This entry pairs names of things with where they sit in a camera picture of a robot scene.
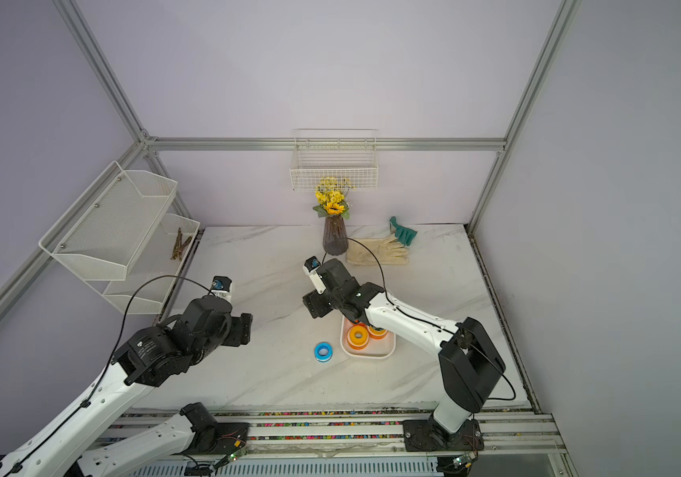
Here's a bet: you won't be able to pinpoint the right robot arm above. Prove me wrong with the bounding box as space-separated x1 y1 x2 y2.
303 256 507 434

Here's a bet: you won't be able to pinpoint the cream cotton glove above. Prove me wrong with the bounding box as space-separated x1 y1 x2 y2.
346 236 409 266

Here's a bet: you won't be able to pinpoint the small black yellow tape roll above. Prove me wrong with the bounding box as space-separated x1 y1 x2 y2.
368 326 388 340

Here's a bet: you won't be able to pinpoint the yellow sealing tape roll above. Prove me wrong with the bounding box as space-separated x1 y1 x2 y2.
346 324 370 351

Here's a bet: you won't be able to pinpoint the yellow artificial flowers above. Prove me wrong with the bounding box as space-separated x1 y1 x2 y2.
313 176 354 219

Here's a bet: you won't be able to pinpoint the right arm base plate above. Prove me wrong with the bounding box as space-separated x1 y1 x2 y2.
402 417 485 452

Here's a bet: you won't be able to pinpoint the purple glass vase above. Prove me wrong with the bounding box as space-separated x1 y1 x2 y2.
323 216 348 256

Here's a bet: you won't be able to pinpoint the white storage box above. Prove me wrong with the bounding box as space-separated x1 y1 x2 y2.
340 320 396 360

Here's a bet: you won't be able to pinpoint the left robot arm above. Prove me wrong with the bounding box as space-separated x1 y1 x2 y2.
0 295 253 476

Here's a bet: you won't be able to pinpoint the lower white mesh shelf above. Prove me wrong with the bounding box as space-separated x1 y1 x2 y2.
101 214 200 315

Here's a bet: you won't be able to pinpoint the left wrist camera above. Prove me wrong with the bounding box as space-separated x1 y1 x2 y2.
209 275 233 302

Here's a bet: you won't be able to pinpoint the brown sticks bundle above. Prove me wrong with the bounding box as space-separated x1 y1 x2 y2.
171 228 193 260

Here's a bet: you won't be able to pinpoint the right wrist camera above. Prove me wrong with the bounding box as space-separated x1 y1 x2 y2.
303 256 326 294

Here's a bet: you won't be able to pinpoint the blue sealing tape roll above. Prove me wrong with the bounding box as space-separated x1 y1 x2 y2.
314 342 334 363

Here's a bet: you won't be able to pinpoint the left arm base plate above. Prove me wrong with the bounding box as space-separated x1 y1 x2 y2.
179 403 250 455

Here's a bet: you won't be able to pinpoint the white mesh shelf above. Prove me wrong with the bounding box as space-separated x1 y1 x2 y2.
101 214 200 315
38 162 177 281

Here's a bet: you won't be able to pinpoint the upper white mesh shelf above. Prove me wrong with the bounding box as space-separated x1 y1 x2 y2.
38 162 177 281

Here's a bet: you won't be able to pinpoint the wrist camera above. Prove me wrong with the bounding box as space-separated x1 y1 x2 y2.
209 275 233 302
303 256 326 294

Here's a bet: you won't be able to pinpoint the white wire wall basket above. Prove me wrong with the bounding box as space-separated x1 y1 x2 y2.
290 128 378 192

